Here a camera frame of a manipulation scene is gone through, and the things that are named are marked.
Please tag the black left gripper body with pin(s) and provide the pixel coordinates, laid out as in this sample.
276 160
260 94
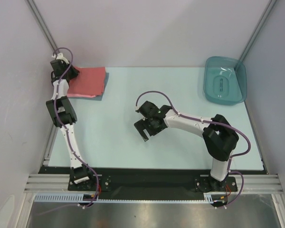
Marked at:
71 73

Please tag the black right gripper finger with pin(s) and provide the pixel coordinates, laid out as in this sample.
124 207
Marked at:
140 125
144 136

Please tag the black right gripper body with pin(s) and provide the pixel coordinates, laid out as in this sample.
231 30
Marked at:
147 126

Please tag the red t shirt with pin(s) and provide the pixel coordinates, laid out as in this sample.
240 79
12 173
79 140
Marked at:
90 81

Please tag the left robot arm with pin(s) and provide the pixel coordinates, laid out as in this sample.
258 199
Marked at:
64 118

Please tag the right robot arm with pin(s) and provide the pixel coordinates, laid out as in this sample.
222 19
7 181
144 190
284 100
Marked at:
219 138

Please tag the folded pink t shirt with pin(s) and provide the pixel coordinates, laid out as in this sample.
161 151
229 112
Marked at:
80 96

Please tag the folded grey t shirt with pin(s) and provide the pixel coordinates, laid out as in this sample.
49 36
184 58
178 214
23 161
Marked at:
99 97

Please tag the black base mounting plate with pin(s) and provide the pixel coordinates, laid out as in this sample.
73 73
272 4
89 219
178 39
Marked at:
152 183

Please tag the teal plastic basin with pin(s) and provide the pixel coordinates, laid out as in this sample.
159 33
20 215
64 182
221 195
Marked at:
225 81

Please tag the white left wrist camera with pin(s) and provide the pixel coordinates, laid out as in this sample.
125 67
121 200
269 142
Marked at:
60 56

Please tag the left aluminium corner post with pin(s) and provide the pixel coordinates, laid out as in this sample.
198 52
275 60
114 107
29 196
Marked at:
41 23

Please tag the aluminium corner post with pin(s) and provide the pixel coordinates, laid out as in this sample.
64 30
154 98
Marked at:
41 23
261 23

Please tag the grey slotted cable duct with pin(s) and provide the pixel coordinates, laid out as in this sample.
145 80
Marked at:
85 198

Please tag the aluminium front rail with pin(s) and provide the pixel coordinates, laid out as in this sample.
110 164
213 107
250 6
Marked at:
253 184

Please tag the right aluminium corner post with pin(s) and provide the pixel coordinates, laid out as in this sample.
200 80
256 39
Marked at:
261 23

